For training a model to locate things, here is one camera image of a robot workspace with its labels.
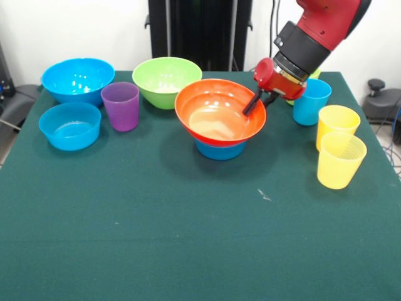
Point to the black device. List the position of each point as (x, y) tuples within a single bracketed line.
[(6, 78)]

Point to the orange bowl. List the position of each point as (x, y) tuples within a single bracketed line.
[(216, 119)]

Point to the blue cup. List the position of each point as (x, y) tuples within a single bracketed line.
[(313, 108)]

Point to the purple cup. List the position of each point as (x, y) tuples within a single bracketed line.
[(120, 109)]

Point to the dark green tablecloth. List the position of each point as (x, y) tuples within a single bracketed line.
[(200, 225)]

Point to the green cup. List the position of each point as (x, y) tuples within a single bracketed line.
[(314, 74)]

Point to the yellow cup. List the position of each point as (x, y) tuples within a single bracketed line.
[(338, 120), (340, 166)]

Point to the black stand base with knob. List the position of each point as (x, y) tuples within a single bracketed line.
[(385, 106)]

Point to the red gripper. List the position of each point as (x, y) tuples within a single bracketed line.
[(282, 84)]

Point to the small blue bowl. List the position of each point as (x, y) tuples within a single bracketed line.
[(219, 152), (69, 131)]

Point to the green bowl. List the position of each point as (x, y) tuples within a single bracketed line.
[(156, 81)]

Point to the large blue bowl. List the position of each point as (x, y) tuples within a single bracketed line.
[(78, 78)]

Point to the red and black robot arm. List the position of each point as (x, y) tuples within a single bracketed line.
[(313, 37)]

